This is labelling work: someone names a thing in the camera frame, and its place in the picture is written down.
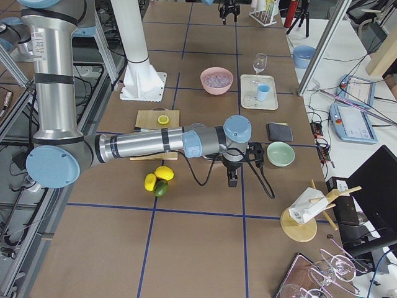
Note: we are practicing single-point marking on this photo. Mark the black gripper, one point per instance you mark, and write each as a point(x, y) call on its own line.
point(232, 166)
point(228, 9)

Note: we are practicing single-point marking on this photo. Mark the pink bowl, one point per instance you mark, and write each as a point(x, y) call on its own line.
point(215, 91)

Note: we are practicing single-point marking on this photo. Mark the metal ice scoop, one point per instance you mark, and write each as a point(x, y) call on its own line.
point(213, 157)

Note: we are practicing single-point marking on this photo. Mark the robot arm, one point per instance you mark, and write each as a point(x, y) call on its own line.
point(62, 152)

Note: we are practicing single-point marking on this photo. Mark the clear ice cubes pile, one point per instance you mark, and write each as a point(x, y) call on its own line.
point(217, 80)

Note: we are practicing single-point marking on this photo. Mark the light blue cup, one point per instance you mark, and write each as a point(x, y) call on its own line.
point(262, 92)

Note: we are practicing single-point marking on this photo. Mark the wooden cup stand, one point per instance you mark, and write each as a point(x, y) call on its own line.
point(307, 231)

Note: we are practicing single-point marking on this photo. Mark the green bowl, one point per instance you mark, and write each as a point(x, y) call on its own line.
point(280, 154)

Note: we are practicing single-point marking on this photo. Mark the clear wine glass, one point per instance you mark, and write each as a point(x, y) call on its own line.
point(259, 65)

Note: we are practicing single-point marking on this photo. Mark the grey folded cloth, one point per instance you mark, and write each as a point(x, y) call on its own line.
point(279, 132)

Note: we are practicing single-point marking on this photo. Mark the red bottle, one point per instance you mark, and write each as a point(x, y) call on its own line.
point(291, 13)

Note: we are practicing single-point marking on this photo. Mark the yellow lemon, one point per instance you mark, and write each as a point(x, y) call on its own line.
point(150, 182)
point(164, 172)

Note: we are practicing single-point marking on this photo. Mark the black tripod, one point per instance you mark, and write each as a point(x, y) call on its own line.
point(304, 16)

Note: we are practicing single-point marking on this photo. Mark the green lime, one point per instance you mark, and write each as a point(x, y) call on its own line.
point(161, 188)

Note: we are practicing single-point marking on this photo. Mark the cream bear tray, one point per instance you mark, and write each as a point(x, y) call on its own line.
point(250, 98)

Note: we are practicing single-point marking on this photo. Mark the blue bowl on desk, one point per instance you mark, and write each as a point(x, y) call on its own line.
point(302, 56)

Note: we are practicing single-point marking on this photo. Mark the white carton box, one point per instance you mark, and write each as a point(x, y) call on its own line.
point(309, 204)

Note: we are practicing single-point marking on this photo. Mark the lemon half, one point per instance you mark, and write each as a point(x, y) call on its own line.
point(163, 119)

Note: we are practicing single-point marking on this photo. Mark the wooden cutting board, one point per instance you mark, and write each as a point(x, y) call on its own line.
point(149, 120)

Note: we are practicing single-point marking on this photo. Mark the teach pendant tablet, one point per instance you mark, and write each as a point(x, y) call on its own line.
point(351, 125)
point(357, 90)

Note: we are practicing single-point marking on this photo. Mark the black monitor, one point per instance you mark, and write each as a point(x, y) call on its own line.
point(377, 199)

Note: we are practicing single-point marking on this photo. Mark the upside-down wine glass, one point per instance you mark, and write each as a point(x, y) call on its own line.
point(336, 269)

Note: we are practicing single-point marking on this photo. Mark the white wire cup rack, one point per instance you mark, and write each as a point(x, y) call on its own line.
point(264, 11)

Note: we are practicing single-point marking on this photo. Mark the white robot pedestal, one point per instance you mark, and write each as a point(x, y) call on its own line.
point(141, 81)

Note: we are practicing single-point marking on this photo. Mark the aluminium frame post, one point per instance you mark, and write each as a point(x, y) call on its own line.
point(329, 31)

